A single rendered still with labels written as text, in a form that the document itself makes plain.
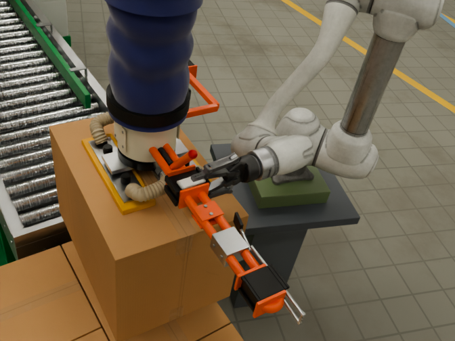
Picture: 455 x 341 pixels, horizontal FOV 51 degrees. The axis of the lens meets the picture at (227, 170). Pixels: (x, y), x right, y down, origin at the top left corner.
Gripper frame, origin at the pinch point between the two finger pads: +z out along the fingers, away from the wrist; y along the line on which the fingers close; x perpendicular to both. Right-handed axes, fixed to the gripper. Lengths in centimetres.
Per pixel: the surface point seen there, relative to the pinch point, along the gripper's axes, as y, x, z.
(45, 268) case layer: 66, 42, 29
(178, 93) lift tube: -18.3, 15.9, -3.9
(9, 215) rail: 61, 68, 34
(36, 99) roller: 66, 149, -2
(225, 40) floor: 120, 261, -207
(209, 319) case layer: 66, -5, -13
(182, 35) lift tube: -33.9, 16.6, -3.9
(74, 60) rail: 60, 171, -31
